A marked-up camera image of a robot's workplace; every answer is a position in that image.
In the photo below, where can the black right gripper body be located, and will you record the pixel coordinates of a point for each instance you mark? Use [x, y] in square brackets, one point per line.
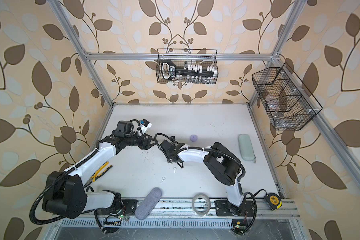
[168, 159]

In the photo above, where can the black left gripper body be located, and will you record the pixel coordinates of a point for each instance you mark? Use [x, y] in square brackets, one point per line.
[141, 142]

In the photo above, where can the purple earbud charging case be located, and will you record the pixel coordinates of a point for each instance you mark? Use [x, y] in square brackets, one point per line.
[193, 138]

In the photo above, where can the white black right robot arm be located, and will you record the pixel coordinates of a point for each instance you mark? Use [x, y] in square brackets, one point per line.
[222, 163]

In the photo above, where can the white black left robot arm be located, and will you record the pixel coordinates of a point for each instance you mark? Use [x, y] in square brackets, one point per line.
[65, 193]

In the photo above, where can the grey fabric glasses case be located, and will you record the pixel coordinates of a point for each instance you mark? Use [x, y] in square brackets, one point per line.
[147, 205]

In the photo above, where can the green glasses case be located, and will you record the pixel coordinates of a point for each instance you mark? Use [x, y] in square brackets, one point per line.
[246, 148]

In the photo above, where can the yellow black pliers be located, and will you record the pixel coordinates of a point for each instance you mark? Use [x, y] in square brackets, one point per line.
[99, 173]

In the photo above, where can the clear tape roll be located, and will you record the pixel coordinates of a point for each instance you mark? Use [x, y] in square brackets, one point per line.
[201, 205]

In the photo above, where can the black tool with white sockets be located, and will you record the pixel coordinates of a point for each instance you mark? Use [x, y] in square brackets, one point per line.
[170, 71]

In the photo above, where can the yellow black tape measure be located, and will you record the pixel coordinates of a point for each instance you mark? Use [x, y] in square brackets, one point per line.
[273, 201]

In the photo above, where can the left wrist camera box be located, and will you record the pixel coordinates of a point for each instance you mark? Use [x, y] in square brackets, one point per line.
[145, 124]

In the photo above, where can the black wire basket back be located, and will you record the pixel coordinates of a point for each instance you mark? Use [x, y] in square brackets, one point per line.
[204, 57]

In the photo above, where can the black wire basket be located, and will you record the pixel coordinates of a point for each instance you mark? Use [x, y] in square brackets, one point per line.
[204, 57]
[288, 102]

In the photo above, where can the black wire basket right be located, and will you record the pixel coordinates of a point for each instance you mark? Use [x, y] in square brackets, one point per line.
[288, 102]

